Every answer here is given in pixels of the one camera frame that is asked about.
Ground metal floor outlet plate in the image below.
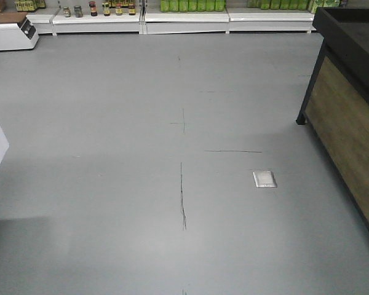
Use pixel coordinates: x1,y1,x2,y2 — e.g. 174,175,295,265
252,170,277,188

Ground green bottle row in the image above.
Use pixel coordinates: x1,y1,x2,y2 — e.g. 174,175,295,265
159,0,226,12

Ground black wooden display stand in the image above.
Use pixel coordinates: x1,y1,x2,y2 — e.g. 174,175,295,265
296,7,369,231

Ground sauce jar red lid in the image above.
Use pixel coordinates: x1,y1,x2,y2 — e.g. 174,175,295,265
89,1,98,17

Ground white store shelf unit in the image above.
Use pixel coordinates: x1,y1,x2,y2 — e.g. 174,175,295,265
28,1,315,36

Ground white box appliance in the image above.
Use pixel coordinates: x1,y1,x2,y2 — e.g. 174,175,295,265
0,16,39,52

